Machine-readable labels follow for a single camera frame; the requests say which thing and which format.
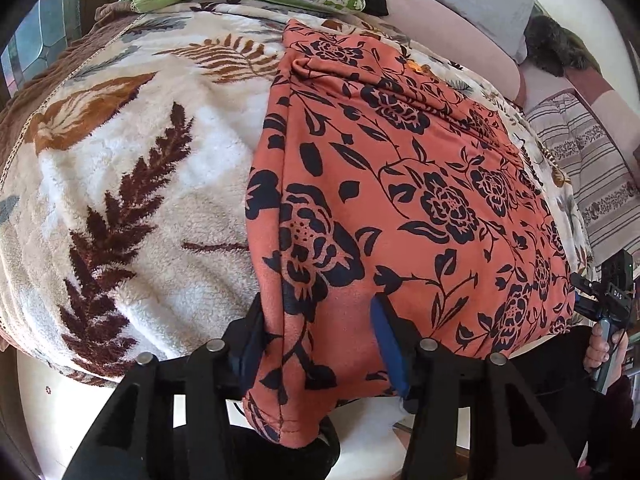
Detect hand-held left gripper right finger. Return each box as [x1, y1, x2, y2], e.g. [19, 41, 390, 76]
[370, 292, 578, 480]

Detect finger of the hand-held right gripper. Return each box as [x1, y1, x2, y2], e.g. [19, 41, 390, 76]
[570, 272, 604, 320]

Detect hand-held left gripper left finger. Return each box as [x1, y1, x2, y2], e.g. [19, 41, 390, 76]
[62, 292, 282, 480]

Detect orange black floral garment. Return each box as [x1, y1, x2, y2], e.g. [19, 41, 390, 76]
[242, 19, 576, 450]

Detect person's right hand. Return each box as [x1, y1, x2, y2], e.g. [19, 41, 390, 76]
[584, 321, 629, 375]

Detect person's dark clothing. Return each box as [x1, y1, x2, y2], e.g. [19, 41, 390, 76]
[525, 327, 636, 480]

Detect striped patterned cushion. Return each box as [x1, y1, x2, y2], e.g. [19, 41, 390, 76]
[525, 90, 640, 266]

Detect leaf printed fleece blanket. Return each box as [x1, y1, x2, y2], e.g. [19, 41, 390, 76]
[0, 0, 596, 388]

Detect dark furry cushion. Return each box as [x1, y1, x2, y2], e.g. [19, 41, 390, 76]
[525, 15, 601, 78]

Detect pink quilted headboard cushion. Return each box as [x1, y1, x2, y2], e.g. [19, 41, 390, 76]
[370, 0, 526, 106]

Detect stained glass window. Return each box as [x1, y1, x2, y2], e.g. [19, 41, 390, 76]
[0, 0, 83, 101]

